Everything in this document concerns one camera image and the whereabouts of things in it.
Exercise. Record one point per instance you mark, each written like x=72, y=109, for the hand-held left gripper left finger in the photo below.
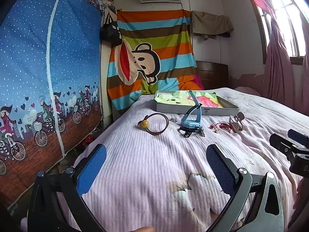
x=93, y=169

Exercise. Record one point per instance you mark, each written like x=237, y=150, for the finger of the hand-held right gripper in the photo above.
x=280, y=143
x=298, y=136

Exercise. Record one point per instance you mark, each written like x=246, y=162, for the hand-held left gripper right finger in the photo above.
x=219, y=169

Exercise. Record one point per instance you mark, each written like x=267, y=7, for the silver hair claw clip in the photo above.
x=235, y=125

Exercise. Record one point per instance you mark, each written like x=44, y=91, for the blue wrist watch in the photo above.
x=190, y=123

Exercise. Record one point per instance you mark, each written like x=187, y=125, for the grey shallow cardboard box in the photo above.
x=183, y=110

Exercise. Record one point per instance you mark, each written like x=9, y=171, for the person's left hand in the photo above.
x=144, y=229

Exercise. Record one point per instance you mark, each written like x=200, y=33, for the pink pillow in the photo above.
x=246, y=90

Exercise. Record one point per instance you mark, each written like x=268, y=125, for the pink curtain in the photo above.
x=277, y=72

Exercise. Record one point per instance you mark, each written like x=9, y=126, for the colourful painted paper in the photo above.
x=173, y=99

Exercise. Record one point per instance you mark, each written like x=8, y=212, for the window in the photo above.
x=287, y=17

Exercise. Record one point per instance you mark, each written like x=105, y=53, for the blue printed fabric wardrobe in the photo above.
x=29, y=53

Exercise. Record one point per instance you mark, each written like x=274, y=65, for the black hanging bag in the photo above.
x=111, y=32

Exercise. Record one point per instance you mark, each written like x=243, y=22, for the khaki hanging clothes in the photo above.
x=210, y=23

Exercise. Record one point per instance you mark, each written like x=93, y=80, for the striped monkey print blanket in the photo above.
x=169, y=33

